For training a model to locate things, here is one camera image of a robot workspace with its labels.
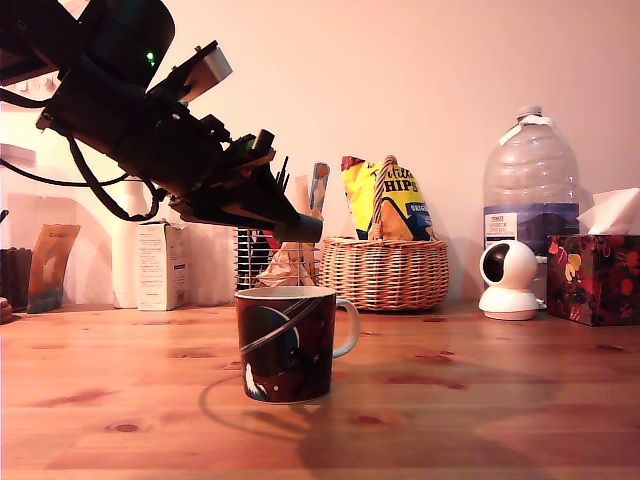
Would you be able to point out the crumpled beige paper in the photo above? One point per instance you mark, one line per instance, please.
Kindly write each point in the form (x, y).
(280, 270)

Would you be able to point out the black straw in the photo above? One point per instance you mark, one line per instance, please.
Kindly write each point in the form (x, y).
(285, 175)

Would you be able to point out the white carton box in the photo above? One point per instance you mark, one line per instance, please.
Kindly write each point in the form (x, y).
(160, 270)

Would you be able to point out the clear bottle with dark lid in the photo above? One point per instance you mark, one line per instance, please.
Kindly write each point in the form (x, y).
(210, 270)

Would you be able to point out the yellow tortilla chips bag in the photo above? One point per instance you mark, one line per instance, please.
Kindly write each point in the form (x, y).
(415, 200)

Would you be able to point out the white insulated bottle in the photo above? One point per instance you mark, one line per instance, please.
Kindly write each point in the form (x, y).
(125, 260)

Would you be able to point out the white tissue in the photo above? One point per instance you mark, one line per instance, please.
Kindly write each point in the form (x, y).
(615, 212)

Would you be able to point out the large clear water bottle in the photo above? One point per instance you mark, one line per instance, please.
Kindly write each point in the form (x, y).
(530, 170)

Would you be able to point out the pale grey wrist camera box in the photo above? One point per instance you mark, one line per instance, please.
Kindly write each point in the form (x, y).
(215, 62)

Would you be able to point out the dark mug with planet print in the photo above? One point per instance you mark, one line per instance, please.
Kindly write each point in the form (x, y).
(285, 345)

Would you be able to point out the blue and orange packet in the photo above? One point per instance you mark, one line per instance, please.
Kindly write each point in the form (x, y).
(318, 190)

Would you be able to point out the small brown round object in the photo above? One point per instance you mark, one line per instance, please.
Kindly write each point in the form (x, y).
(6, 311)

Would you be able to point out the beige wooden stick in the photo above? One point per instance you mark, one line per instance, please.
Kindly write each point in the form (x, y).
(302, 195)

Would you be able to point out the small white round camera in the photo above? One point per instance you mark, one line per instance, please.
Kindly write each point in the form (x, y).
(515, 265)

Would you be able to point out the dark floral tissue box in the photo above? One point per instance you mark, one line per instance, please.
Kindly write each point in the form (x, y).
(595, 280)

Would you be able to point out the dark brown container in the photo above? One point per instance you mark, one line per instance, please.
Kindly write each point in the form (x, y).
(15, 280)

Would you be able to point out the orange stand-up pouch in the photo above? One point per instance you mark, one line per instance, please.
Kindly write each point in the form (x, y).
(50, 270)

